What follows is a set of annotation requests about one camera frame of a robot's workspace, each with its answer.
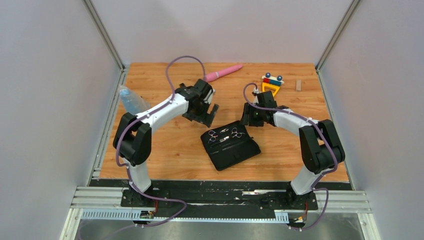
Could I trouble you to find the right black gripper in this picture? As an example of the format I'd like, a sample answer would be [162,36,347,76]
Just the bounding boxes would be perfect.
[239,103,265,128]

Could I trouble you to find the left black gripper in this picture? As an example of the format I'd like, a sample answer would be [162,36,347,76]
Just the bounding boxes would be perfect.
[182,99,218,128]

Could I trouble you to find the silver thinning scissors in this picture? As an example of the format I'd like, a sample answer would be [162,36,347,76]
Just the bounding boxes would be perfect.
[219,127,246,143]

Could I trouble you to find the black zip tool case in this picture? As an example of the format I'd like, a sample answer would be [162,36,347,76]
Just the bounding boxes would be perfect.
[200,120,261,171]

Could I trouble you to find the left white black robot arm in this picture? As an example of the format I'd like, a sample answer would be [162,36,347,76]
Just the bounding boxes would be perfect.
[113,79,219,207]

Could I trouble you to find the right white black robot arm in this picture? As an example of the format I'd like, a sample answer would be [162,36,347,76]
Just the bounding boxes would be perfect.
[240,89,346,209]

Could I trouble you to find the pink cylindrical wand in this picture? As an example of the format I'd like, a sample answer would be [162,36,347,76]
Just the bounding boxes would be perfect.
[205,64,243,82]

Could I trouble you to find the colourful toy block bar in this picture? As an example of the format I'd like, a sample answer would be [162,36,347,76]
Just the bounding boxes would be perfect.
[261,72,285,87]

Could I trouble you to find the small wooden block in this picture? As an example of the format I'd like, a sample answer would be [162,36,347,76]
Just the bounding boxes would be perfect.
[295,79,302,92]

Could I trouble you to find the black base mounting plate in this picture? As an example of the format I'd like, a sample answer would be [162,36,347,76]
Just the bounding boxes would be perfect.
[120,180,318,219]

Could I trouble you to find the yellow triangular toy frame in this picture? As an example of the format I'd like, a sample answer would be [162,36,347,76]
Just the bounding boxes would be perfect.
[261,82,281,97]

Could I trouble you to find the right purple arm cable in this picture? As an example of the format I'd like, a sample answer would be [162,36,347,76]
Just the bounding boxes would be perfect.
[243,82,339,232]

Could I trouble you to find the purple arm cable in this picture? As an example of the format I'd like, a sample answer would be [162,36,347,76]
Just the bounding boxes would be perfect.
[114,55,188,240]
[243,82,339,232]

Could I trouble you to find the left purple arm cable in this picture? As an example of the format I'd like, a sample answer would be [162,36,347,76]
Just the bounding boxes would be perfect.
[114,55,188,240]

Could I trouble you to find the aluminium front rail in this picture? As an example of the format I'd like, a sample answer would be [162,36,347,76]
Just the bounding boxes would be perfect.
[60,186,380,240]

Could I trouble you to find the left aluminium corner post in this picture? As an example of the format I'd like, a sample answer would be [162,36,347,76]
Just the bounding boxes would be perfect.
[82,0,127,72]

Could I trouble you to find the aluminium corner post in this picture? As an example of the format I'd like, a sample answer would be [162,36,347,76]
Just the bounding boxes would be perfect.
[315,0,362,73]
[82,0,127,72]

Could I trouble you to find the right aluminium corner post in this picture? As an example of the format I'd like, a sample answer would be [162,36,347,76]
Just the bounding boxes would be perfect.
[315,0,362,73]

